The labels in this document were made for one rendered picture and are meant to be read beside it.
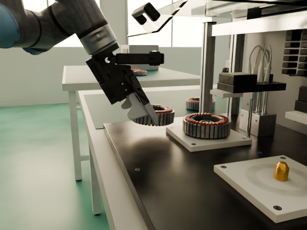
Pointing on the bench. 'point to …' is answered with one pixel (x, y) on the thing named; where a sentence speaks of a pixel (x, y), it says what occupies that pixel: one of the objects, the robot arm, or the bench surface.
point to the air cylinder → (258, 122)
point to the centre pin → (281, 171)
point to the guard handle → (149, 10)
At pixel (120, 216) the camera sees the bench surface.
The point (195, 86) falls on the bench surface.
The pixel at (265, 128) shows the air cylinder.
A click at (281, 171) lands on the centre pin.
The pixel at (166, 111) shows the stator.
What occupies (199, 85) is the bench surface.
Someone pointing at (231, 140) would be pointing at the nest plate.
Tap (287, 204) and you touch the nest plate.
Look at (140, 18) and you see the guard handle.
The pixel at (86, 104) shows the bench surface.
